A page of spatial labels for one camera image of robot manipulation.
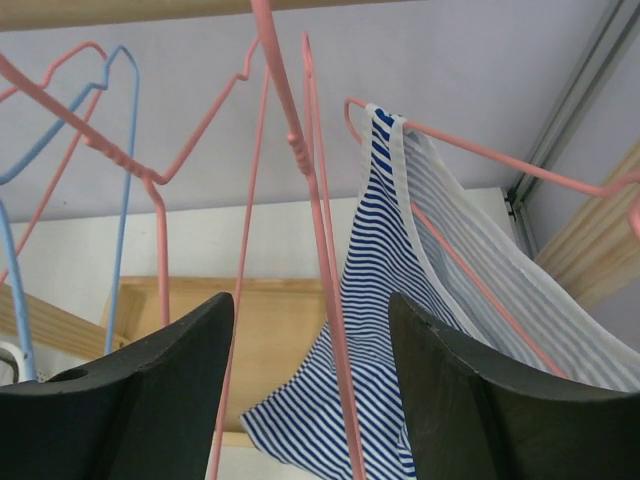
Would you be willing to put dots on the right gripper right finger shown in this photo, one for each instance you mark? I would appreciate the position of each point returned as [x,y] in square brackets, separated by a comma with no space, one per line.
[474,413]

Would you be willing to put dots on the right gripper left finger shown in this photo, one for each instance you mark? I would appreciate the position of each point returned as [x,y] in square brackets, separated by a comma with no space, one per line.
[146,411]

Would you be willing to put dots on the blue striped tank top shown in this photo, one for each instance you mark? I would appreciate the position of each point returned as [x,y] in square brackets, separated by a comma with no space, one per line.
[392,251]

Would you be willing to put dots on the pink hanger holding striped top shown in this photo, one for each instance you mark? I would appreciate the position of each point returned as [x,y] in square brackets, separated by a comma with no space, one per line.
[607,191]

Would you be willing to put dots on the white perforated laundry basket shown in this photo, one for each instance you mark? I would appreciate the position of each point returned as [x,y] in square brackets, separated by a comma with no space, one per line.
[13,364]

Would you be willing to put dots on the wooden clothes rack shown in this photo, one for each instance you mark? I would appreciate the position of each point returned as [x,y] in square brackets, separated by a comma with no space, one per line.
[486,71]

